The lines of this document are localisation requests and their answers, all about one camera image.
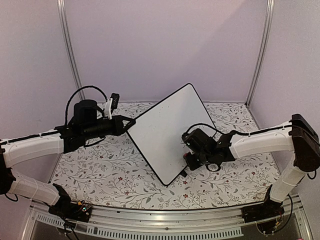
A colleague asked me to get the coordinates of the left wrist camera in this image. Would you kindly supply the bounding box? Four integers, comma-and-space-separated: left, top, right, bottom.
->
103, 93, 120, 120

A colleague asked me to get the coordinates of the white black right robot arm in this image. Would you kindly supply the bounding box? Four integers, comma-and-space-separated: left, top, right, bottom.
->
181, 113, 320, 218

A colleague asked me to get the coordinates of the floral patterned table mat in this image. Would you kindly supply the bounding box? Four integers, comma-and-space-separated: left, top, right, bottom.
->
48, 101, 286, 210

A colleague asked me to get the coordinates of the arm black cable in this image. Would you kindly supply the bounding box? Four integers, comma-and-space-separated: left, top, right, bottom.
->
182, 122, 293, 138
64, 85, 110, 125

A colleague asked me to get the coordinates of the aluminium front rail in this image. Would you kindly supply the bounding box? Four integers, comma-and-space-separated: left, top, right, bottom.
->
22, 194, 313, 240

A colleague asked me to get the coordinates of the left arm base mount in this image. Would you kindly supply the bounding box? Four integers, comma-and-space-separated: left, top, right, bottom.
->
48, 183, 93, 223

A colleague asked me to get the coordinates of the red black whiteboard eraser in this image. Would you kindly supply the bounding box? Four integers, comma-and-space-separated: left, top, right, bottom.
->
183, 153, 189, 160

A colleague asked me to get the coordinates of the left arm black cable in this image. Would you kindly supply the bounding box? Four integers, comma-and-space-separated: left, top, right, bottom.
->
64, 85, 110, 125

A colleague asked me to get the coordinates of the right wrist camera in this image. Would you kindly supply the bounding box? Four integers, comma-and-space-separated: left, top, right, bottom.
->
181, 132, 194, 154

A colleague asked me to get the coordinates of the left aluminium frame post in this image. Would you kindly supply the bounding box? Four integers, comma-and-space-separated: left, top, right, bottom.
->
56, 0, 83, 89

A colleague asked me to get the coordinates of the aluminium frame post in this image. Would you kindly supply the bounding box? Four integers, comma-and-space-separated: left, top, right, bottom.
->
245, 0, 275, 108
56, 0, 83, 89

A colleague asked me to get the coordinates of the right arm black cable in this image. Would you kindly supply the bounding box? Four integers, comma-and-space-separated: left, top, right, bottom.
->
182, 122, 293, 138

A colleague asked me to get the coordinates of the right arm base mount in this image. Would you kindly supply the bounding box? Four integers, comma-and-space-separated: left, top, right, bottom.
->
241, 185, 285, 223

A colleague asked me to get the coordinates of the white dry-erase whiteboard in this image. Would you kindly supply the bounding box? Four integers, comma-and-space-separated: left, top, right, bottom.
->
127, 83, 214, 186

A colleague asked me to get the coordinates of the right aluminium frame post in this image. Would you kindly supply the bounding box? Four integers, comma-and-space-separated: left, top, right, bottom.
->
245, 0, 275, 108

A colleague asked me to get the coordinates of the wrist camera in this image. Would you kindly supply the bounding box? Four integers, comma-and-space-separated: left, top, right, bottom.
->
103, 93, 120, 120
181, 132, 194, 154

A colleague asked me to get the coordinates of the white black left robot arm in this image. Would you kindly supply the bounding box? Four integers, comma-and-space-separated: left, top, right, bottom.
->
0, 96, 136, 218

